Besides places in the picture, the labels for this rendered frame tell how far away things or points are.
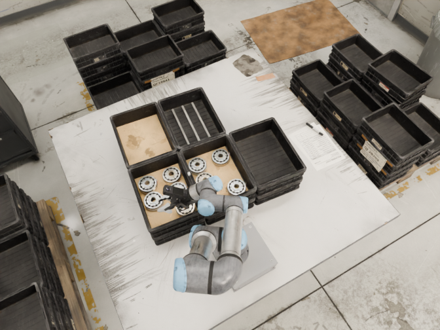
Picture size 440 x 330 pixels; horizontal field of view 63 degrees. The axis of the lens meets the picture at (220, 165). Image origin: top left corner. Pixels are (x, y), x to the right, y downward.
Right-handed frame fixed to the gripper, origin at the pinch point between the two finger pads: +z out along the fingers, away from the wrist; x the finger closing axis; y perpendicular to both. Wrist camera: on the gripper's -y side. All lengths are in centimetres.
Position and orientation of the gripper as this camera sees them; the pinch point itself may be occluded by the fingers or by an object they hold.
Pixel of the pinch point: (158, 204)
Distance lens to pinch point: 183.5
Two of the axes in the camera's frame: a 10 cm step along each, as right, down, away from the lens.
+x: -0.2, -7.8, 6.3
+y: 5.7, 5.1, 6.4
